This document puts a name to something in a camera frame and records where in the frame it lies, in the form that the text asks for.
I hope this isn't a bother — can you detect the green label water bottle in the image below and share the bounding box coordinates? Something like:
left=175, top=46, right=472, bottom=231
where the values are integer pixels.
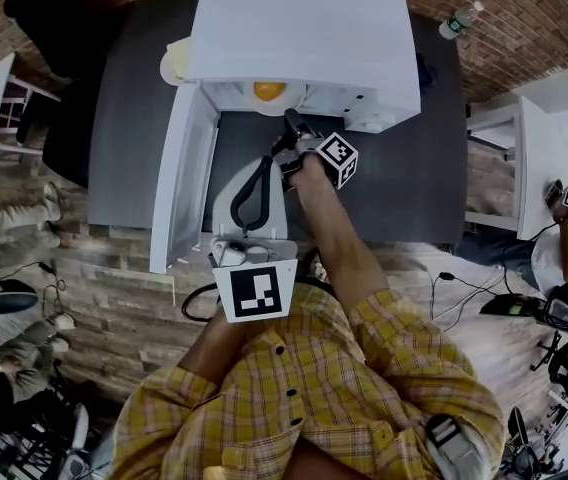
left=438, top=0, right=486, bottom=41

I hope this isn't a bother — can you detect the large white table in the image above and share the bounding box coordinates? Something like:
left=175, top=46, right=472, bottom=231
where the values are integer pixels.
left=463, top=52, right=568, bottom=242

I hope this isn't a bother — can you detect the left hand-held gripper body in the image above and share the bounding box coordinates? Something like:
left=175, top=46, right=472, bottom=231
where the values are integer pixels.
left=207, top=235, right=299, bottom=323

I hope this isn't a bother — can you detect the person's left forearm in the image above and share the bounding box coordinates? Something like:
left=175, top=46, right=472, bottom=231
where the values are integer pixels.
left=178, top=312, right=266, bottom=387

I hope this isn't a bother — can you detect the person's right forearm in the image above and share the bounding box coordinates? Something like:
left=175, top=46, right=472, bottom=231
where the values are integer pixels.
left=288, top=155, right=391, bottom=320

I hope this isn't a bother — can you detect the black round seat chair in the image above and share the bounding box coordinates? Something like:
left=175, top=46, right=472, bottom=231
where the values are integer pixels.
left=0, top=277, right=39, bottom=315

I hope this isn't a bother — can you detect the grey pouch with black buckle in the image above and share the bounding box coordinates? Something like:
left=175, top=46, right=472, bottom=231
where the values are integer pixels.
left=423, top=412, right=496, bottom=480

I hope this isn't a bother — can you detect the black laptop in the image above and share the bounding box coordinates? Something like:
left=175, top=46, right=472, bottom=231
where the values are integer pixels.
left=478, top=292, right=551, bottom=320

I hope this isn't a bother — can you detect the white microwave oven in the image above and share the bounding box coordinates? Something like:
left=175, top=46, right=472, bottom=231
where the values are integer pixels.
left=148, top=0, right=423, bottom=275

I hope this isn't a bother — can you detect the dark blue cloth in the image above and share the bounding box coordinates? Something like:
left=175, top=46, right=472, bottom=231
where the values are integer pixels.
left=413, top=52, right=438, bottom=90

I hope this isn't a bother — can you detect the white round plate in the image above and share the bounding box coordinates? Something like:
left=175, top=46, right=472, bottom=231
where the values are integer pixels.
left=243, top=81, right=303, bottom=118

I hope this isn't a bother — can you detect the yellow plaid shirt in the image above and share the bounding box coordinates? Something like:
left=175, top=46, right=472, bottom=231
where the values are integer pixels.
left=108, top=281, right=508, bottom=480

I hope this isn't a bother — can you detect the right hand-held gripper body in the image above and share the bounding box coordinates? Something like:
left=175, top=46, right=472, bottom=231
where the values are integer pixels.
left=271, top=127, right=360, bottom=191

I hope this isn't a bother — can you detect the dark grey table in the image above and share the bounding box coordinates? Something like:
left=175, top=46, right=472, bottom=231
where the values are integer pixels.
left=86, top=0, right=470, bottom=245

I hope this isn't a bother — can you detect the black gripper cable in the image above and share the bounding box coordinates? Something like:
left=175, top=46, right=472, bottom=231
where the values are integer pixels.
left=180, top=282, right=226, bottom=324

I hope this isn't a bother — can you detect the orange fruit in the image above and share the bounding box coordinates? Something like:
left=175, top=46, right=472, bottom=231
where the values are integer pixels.
left=252, top=81, right=287, bottom=104

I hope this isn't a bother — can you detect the black office chair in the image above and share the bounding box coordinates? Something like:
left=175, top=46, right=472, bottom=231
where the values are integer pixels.
left=3, top=0, right=136, bottom=190

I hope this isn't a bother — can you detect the cream round dish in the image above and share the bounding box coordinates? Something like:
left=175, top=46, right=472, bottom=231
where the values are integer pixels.
left=159, top=37, right=201, bottom=87

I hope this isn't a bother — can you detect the person's leg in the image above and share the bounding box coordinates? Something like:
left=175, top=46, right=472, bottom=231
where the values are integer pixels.
left=291, top=435, right=370, bottom=480

